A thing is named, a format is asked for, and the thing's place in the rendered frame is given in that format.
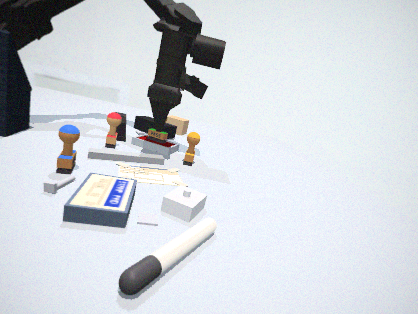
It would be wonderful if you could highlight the wooden stamp with red top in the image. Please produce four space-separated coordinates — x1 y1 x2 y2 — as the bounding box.
105 112 122 149

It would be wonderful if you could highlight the yellow rubber stamp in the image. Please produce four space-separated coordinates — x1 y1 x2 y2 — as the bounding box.
183 132 200 166

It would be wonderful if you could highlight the pass rubber stamp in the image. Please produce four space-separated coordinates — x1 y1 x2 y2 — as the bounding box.
147 128 168 144

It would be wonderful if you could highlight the white square box with small button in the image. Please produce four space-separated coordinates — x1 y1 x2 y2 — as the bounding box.
160 185 207 223

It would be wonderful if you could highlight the wooden rubber stamp with blue top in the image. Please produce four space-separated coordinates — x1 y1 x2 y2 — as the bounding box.
56 125 80 174

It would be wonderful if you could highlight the beige cube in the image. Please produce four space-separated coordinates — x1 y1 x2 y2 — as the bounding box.
166 115 189 136

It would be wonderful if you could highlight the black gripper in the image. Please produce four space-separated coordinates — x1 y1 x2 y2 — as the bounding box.
147 54 186 132

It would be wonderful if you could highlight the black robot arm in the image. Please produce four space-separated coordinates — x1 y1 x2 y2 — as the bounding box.
0 0 226 99

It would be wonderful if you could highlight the grey flat bar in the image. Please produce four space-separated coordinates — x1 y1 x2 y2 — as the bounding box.
88 148 165 165

